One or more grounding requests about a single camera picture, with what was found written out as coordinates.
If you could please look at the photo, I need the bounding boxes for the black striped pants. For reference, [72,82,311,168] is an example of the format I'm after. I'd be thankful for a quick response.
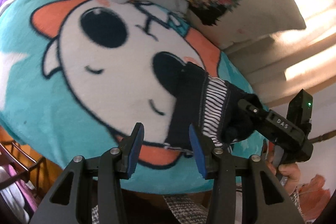
[165,63,263,152]

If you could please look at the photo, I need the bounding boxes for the person's right hand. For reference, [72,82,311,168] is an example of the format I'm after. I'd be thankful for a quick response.
[265,151,301,195]

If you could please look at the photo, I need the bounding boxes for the beige headboard cushion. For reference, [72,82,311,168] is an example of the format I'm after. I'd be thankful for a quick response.
[225,0,335,106]

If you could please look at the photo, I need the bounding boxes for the teal cartoon fleece blanket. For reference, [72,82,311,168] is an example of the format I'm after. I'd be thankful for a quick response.
[1,0,252,194]

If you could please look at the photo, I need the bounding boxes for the purple white clothes pile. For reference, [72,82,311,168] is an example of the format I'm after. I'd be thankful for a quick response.
[0,0,40,224]

